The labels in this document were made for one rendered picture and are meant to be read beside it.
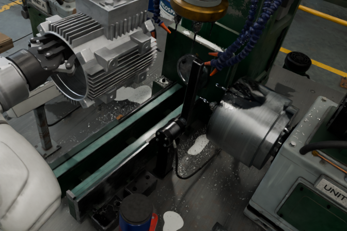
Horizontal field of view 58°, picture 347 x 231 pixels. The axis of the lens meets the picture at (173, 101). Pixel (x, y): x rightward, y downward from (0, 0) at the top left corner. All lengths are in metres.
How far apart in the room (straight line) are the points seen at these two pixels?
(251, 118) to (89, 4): 0.53
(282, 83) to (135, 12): 1.13
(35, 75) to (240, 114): 0.57
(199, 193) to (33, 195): 0.72
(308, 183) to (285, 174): 0.06
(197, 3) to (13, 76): 0.56
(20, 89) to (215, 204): 0.75
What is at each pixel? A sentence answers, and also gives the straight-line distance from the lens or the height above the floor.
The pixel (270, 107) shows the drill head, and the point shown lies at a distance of 0.95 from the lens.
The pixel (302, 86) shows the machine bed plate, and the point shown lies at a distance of 1.74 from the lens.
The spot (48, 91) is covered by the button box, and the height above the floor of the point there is 1.07.
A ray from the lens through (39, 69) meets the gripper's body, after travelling 0.63.
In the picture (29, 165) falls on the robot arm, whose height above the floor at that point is 1.33.
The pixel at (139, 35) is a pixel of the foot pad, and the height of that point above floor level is 1.37.
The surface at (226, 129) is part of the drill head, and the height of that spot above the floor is 1.08.
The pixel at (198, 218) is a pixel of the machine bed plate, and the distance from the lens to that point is 1.09.
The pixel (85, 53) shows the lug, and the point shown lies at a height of 1.39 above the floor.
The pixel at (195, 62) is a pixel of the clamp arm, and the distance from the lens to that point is 0.87.
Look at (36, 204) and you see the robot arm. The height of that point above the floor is 1.31.
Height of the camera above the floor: 1.75
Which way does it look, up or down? 43 degrees down
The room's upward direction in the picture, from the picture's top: 11 degrees clockwise
